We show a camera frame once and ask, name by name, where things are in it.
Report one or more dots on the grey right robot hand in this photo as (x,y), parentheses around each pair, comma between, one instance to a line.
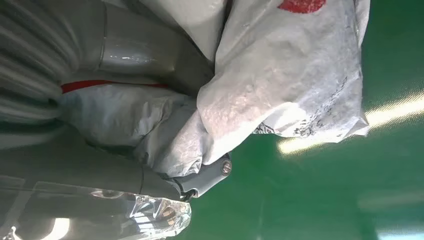
(139,49)

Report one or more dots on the ribbed grey right arm sleeve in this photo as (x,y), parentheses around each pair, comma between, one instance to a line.
(26,49)

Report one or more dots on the clear plastic cover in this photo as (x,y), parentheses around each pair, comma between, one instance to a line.
(149,215)

